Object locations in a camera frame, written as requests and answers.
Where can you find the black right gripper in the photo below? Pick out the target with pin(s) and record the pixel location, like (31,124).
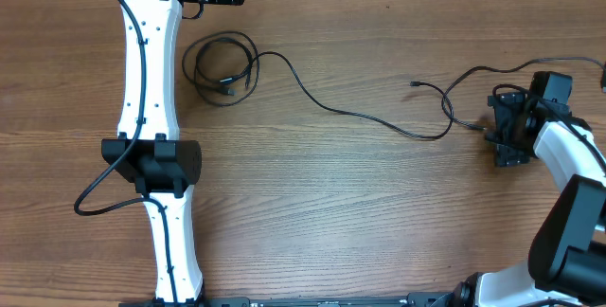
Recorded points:
(507,153)

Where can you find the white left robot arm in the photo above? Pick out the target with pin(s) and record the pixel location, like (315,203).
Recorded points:
(148,150)

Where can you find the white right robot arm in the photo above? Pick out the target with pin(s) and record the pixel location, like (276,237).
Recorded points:
(565,266)

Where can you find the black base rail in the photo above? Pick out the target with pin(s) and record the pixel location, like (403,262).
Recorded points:
(418,299)

